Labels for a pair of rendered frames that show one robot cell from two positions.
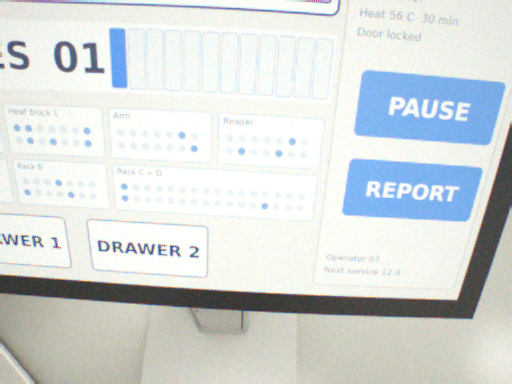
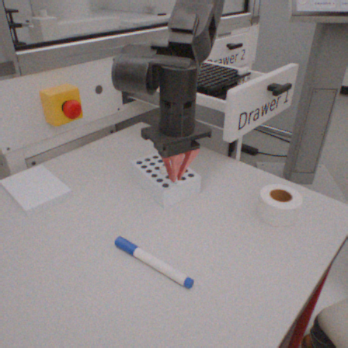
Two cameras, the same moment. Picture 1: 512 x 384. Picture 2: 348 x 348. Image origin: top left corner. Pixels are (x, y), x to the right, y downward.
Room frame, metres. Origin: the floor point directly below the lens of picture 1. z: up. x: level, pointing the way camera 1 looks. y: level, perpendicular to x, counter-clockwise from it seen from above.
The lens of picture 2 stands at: (-1.44, 0.65, 1.12)
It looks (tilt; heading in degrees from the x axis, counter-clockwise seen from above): 33 degrees down; 6
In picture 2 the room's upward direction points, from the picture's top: straight up
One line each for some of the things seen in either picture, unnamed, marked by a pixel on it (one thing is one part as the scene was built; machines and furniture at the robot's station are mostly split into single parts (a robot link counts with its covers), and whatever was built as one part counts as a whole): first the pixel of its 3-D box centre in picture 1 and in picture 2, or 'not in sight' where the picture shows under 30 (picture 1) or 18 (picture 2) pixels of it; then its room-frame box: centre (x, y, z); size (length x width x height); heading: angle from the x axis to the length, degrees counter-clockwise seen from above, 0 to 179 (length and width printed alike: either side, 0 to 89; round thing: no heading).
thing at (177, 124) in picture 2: not in sight; (176, 119); (-0.98, 0.70, 0.92); 0.10 x 0.07 x 0.07; 129
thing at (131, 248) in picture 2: not in sight; (151, 260); (-1.14, 0.72, 0.77); 0.14 x 0.02 x 0.02; 60
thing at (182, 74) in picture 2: not in sight; (174, 80); (-0.97, 0.70, 0.98); 0.07 x 0.06 x 0.07; 76
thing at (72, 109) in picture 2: not in sight; (71, 109); (-0.84, 0.94, 0.88); 0.04 x 0.03 x 0.04; 144
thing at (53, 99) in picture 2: not in sight; (62, 105); (-0.82, 0.96, 0.88); 0.07 x 0.05 x 0.07; 144
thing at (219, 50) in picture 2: not in sight; (225, 54); (-0.29, 0.60, 0.87); 0.29 x 0.02 x 0.11; 144
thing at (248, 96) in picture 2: not in sight; (263, 99); (-0.73, 0.52, 0.87); 0.29 x 0.02 x 0.11; 144
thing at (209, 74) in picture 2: not in sight; (195, 83); (-0.61, 0.69, 0.87); 0.22 x 0.18 x 0.06; 54
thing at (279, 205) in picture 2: not in sight; (278, 204); (-1.00, 0.52, 0.78); 0.07 x 0.07 x 0.04
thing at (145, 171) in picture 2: not in sight; (164, 176); (-0.93, 0.73, 0.78); 0.12 x 0.08 x 0.04; 41
